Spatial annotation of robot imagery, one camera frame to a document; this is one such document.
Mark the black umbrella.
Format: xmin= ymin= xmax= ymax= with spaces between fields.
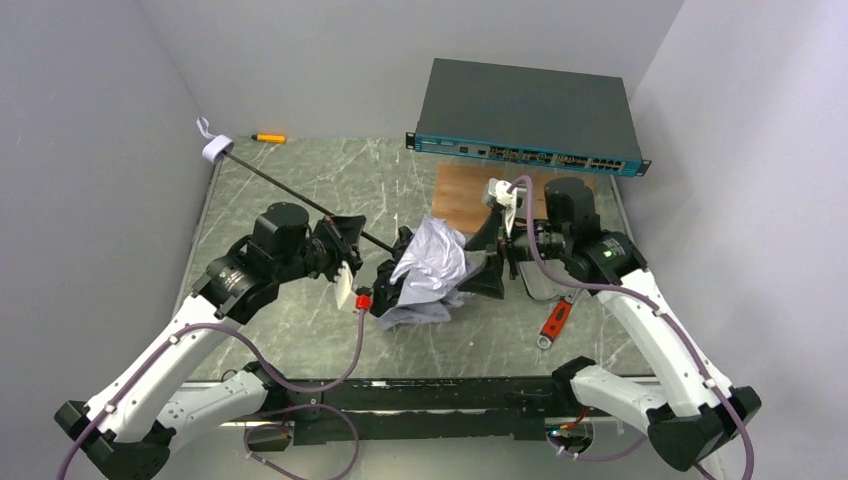
xmin=196 ymin=117 xmax=474 ymax=329

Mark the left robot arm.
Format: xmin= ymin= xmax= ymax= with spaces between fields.
xmin=54 ymin=202 xmax=371 ymax=479

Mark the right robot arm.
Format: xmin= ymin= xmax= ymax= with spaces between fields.
xmin=458 ymin=176 xmax=762 ymax=472

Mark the plywood board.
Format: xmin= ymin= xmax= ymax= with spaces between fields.
xmin=432 ymin=162 xmax=608 ymax=234

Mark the orange utility knife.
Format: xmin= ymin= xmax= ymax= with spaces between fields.
xmin=250 ymin=133 xmax=287 ymax=144

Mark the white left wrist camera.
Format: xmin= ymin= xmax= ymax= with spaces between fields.
xmin=334 ymin=261 xmax=373 ymax=313

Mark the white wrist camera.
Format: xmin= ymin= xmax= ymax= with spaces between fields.
xmin=334 ymin=261 xmax=373 ymax=313
xmin=483 ymin=178 xmax=522 ymax=238

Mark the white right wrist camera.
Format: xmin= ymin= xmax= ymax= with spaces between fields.
xmin=483 ymin=178 xmax=522 ymax=238

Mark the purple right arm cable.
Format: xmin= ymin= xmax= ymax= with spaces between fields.
xmin=506 ymin=174 xmax=757 ymax=480

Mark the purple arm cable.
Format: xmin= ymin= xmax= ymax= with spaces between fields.
xmin=506 ymin=174 xmax=757 ymax=480
xmin=56 ymin=311 xmax=368 ymax=480

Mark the red handled adjustable wrench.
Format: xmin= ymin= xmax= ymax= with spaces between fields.
xmin=536 ymin=298 xmax=574 ymax=350

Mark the grey network switch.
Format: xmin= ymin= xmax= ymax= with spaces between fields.
xmin=405 ymin=58 xmax=652 ymax=177

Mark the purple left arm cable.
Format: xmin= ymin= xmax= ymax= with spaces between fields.
xmin=56 ymin=311 xmax=368 ymax=480

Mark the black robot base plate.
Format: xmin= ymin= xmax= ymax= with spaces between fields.
xmin=243 ymin=376 xmax=591 ymax=446

